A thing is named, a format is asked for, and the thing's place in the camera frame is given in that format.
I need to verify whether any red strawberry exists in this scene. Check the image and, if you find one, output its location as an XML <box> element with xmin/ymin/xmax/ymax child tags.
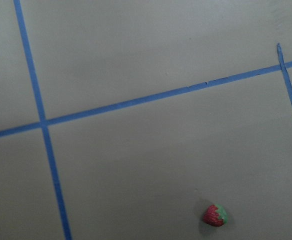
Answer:
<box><xmin>202</xmin><ymin>204</ymin><xmax>228</xmax><ymax>227</ymax></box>

